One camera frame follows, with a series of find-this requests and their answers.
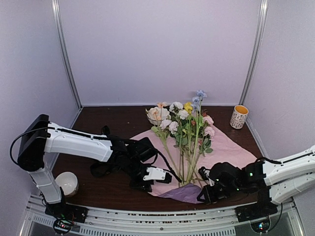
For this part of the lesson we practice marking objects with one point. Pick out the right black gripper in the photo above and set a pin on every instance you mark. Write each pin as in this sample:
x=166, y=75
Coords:
x=210, y=199

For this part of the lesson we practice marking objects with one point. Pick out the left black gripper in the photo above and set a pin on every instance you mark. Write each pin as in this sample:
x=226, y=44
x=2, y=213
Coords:
x=143, y=186

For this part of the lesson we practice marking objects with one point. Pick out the black printed ribbon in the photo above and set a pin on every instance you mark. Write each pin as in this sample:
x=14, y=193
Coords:
x=101, y=169

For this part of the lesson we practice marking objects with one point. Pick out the pink wrapping paper sheet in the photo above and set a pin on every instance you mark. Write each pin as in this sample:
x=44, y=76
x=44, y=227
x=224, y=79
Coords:
x=224, y=150

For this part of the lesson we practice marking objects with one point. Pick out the scalloped white bowl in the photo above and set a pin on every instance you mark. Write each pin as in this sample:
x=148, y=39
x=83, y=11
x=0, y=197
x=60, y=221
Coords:
x=156, y=115

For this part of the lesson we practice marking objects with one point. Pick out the peach flower stem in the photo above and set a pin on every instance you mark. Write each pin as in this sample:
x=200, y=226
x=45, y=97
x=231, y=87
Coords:
x=162, y=132

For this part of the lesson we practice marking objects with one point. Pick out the patterned mug orange inside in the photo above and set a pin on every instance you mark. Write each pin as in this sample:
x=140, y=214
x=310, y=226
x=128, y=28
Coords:
x=239, y=116

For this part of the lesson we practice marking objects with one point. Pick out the blue flower stem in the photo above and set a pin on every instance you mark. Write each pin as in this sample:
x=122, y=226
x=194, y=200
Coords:
x=194, y=123

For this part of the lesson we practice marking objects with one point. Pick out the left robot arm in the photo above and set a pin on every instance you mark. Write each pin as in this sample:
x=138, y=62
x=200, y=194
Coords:
x=43, y=136

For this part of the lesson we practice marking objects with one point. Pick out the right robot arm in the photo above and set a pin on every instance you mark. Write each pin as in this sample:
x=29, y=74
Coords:
x=273, y=180

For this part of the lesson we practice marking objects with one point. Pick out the round white bowl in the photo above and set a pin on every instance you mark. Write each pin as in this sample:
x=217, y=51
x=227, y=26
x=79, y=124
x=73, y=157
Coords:
x=68, y=182

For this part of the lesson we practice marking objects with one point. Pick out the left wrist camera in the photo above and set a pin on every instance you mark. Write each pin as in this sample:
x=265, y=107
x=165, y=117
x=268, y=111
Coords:
x=157, y=174

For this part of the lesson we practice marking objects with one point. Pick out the front aluminium rail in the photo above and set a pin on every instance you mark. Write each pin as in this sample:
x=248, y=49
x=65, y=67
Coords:
x=207, y=222

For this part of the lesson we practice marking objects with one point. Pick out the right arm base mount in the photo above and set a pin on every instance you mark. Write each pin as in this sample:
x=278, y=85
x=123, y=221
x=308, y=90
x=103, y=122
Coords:
x=255, y=211

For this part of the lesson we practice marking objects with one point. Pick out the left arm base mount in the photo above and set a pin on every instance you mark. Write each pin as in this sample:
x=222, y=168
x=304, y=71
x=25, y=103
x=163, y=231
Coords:
x=68, y=212

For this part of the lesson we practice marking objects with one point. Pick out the left aluminium frame post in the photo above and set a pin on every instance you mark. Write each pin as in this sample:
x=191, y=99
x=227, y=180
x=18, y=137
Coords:
x=65, y=56

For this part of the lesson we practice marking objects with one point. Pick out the aluminium frame post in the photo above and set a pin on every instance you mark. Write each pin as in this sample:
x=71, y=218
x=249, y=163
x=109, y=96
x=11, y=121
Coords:
x=65, y=56
x=260, y=28

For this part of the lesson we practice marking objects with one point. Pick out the right aluminium frame post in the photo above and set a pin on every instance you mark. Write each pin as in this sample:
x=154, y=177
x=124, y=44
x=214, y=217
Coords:
x=260, y=28

